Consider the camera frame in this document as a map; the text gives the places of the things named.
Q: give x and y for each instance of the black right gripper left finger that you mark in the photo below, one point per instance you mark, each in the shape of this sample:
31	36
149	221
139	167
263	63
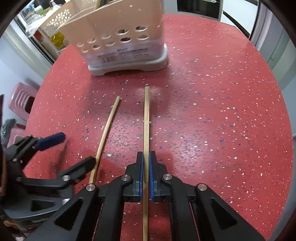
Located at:
95	212

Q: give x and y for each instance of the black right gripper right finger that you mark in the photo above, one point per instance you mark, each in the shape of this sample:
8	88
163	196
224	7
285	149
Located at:
196	211

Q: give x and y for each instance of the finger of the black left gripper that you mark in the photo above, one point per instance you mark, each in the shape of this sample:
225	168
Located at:
26	148
70	176

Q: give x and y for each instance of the horizontal wooden chopstick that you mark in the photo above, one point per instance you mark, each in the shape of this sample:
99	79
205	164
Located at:
145	200

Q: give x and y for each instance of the pink plastic stool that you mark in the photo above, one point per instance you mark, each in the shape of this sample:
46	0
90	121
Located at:
21	102

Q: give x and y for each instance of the beige plastic utensil holder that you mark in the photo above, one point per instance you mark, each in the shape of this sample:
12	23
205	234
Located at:
119	35

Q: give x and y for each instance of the beige perforated storage rack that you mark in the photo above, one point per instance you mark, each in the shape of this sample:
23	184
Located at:
47	25

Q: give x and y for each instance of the black built-in oven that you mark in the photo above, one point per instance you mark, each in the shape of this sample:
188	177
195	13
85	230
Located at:
206	8

